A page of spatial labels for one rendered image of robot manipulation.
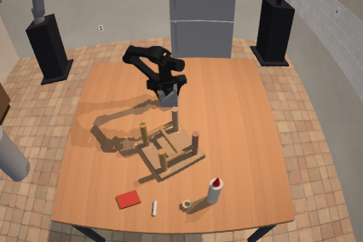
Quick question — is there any red flat rectangular pad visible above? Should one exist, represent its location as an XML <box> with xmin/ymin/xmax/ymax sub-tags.
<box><xmin>116</xmin><ymin>190</ymin><xmax>141</xmax><ymax>210</ymax></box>

